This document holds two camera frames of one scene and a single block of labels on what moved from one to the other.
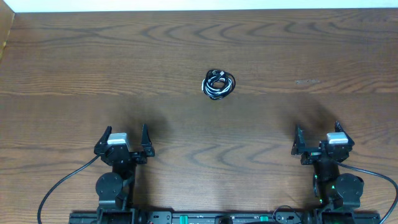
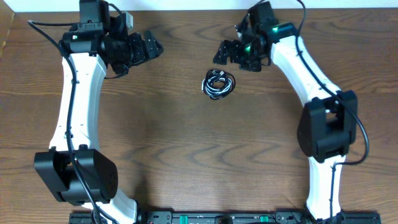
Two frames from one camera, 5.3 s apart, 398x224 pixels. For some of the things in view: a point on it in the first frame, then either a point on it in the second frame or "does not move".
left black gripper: x=147 y=149 → x=137 y=40
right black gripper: x=312 y=154 → x=235 y=45
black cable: x=219 y=84 does not move
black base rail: x=224 y=218 does not move
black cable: x=214 y=93 does not move
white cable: x=209 y=89 does not move
